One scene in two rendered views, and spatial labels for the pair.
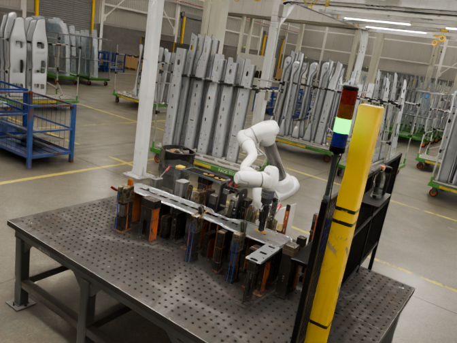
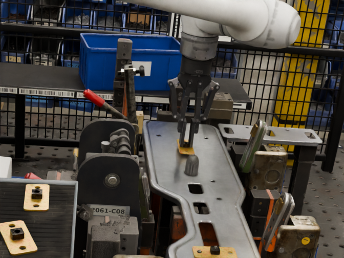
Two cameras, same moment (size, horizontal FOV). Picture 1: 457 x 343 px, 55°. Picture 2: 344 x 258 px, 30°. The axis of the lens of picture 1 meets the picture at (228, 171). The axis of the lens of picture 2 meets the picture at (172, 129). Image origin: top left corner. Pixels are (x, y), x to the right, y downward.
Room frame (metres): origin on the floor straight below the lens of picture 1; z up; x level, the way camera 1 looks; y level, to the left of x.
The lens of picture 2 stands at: (3.72, 0.90, 1.68)
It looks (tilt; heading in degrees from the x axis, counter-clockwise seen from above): 22 degrees down; 233
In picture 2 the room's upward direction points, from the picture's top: 7 degrees clockwise
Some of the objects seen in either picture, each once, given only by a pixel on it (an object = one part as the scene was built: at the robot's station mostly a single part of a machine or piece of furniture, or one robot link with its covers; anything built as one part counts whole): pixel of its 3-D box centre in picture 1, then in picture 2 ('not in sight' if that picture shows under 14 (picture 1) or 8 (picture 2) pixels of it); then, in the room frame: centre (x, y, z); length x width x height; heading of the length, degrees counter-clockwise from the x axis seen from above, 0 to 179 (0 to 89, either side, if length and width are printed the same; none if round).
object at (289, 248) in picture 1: (286, 270); (211, 150); (2.52, -0.46, 0.88); 0.08 x 0.08 x 0.36; 61
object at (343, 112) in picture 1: (345, 111); not in sight; (1.94, -0.46, 1.96); 0.07 x 0.07 x 0.06
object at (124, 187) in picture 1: (124, 208); not in sight; (3.11, 0.73, 0.88); 0.15 x 0.11 x 0.36; 151
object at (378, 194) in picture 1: (379, 182); not in sight; (2.54, -0.89, 1.53); 0.06 x 0.06 x 0.20
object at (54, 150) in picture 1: (29, 126); not in sight; (6.84, 3.24, 0.47); 1.20 x 0.80 x 0.95; 59
